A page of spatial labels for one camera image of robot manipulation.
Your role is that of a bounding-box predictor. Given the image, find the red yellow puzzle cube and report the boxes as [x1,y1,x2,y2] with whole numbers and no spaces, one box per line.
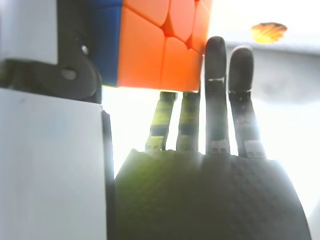
[92,0,213,92]

